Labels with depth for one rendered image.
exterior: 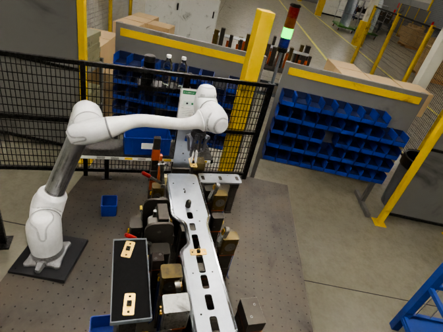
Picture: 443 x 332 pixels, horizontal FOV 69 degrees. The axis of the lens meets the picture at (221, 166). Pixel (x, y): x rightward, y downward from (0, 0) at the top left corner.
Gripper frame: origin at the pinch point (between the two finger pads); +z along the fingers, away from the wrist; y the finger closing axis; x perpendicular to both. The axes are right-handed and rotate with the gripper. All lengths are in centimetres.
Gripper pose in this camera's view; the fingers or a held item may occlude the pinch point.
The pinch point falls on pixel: (194, 156)
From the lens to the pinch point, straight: 177.9
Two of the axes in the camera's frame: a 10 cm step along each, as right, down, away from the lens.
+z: -2.1, 8.1, 5.5
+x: -2.4, -5.9, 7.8
